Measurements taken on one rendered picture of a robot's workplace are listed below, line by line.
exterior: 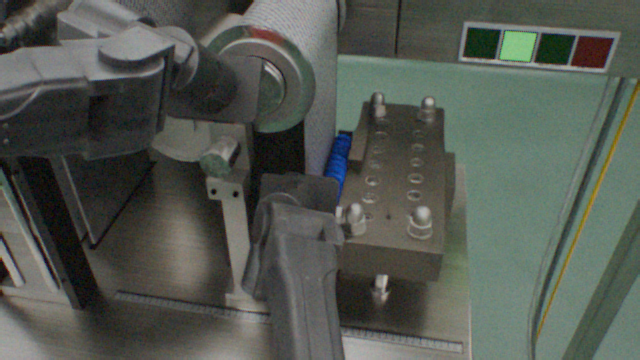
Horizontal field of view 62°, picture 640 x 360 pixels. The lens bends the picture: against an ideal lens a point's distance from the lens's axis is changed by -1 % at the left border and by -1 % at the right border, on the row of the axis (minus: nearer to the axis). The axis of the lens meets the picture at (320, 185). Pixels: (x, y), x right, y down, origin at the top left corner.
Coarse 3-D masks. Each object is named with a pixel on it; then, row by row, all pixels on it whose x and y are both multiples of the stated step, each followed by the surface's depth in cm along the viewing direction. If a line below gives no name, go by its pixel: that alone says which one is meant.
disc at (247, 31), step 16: (224, 32) 64; (240, 32) 64; (256, 32) 63; (272, 32) 63; (208, 48) 66; (288, 48) 64; (304, 64) 65; (304, 80) 66; (304, 96) 67; (304, 112) 69; (256, 128) 72; (272, 128) 71; (288, 128) 71
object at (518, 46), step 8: (512, 32) 90; (520, 32) 90; (504, 40) 91; (512, 40) 91; (520, 40) 90; (528, 40) 90; (504, 48) 92; (512, 48) 92; (520, 48) 91; (528, 48) 91; (504, 56) 93; (512, 56) 92; (520, 56) 92; (528, 56) 92
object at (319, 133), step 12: (336, 60) 90; (336, 72) 91; (324, 84) 80; (324, 96) 82; (324, 108) 83; (312, 120) 74; (324, 120) 84; (312, 132) 75; (324, 132) 86; (312, 144) 76; (324, 144) 87; (312, 156) 77; (324, 156) 89; (312, 168) 78; (324, 168) 90
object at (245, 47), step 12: (228, 48) 65; (240, 48) 64; (252, 48) 64; (264, 48) 64; (276, 48) 64; (276, 60) 65; (288, 60) 64; (288, 72) 65; (288, 84) 66; (300, 84) 66; (288, 96) 67; (300, 96) 67; (288, 108) 68; (264, 120) 70; (276, 120) 70
